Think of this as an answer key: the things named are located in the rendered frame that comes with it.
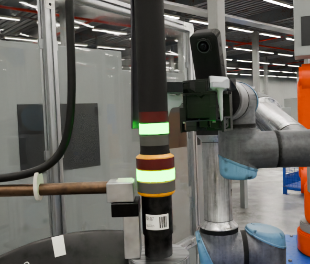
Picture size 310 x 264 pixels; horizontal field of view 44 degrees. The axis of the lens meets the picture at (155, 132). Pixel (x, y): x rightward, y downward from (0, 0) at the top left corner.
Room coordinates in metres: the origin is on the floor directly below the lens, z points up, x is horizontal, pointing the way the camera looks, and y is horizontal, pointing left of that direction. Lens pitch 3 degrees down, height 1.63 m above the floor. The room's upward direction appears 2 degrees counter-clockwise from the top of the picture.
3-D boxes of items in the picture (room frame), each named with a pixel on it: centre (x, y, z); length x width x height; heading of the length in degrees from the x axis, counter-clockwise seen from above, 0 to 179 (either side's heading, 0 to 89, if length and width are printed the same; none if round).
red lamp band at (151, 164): (0.43, 0.00, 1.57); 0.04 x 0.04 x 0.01
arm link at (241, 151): (0.77, -0.18, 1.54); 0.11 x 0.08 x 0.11; 87
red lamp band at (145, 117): (0.43, 0.00, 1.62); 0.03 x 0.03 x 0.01
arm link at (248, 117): (0.77, -0.17, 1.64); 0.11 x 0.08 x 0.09; 154
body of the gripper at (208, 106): (0.63, -0.09, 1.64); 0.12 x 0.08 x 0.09; 154
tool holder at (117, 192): (0.43, 0.01, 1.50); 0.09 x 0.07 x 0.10; 89
